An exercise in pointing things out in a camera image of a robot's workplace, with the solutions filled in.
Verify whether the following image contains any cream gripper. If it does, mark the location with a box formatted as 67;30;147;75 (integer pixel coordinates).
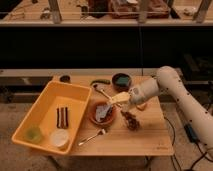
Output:
111;92;132;112

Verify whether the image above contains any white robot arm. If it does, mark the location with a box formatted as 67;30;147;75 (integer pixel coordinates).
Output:
109;66;213;159

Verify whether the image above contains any small dark round cup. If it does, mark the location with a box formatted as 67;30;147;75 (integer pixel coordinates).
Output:
59;75;71;83

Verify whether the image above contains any white plastic cup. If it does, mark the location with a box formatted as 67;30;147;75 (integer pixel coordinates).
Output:
50;129;69;149

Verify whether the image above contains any dark pan with teal sponge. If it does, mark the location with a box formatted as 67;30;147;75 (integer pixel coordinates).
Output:
112;73;132;92

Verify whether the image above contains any orange toy piece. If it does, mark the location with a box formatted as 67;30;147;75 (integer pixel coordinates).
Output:
136;103;147;111

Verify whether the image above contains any orange bowl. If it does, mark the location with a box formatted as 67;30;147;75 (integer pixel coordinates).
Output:
89;101;116;127

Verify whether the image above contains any dark green cucumber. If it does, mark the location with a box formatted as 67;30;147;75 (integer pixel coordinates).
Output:
90;79;111;85

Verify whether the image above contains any grey crumpled cloth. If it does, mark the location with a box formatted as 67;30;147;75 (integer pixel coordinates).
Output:
95;104;112;122

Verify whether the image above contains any brown grape bunch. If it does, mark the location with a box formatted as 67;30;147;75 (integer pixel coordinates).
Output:
121;112;140;131

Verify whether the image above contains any dark brown striped block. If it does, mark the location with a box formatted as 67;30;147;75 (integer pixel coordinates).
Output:
56;107;69;129

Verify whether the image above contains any yellow plastic bin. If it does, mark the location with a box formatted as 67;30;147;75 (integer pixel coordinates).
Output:
12;81;92;155

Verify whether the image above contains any black power box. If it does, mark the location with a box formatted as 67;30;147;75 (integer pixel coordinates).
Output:
184;124;199;143

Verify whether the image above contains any wooden shelf with clutter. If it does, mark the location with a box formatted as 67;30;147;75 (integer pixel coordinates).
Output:
0;0;213;26

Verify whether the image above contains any silver spatula with handle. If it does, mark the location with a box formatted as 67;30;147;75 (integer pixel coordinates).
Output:
92;84;112;103

